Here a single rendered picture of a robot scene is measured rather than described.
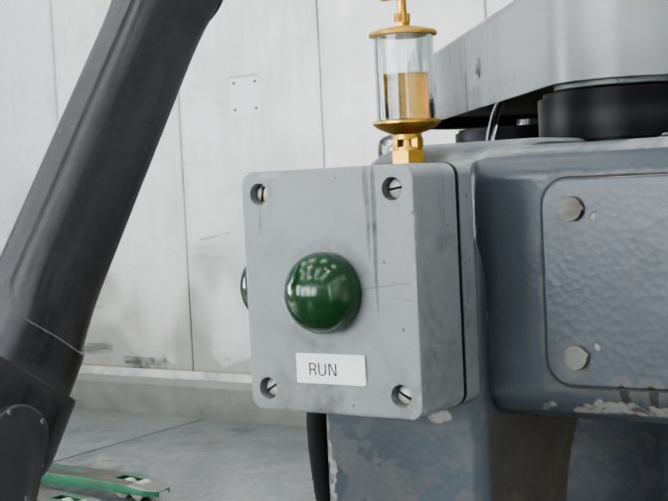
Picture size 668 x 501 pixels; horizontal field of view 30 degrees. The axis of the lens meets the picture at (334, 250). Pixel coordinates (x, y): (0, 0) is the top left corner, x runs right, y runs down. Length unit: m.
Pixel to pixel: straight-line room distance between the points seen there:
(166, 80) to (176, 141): 6.56
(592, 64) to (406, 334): 0.19
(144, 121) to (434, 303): 0.39
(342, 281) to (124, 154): 0.36
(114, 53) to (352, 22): 5.88
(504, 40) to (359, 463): 0.27
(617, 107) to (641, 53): 0.03
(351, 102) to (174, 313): 1.74
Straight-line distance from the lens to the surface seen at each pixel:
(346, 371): 0.45
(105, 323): 7.84
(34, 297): 0.72
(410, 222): 0.43
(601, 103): 0.57
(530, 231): 0.47
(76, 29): 7.95
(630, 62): 0.58
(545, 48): 0.61
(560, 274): 0.46
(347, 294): 0.44
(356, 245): 0.44
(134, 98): 0.80
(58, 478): 5.83
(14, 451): 0.70
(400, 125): 0.52
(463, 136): 0.97
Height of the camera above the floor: 1.32
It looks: 3 degrees down
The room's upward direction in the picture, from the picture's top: 3 degrees counter-clockwise
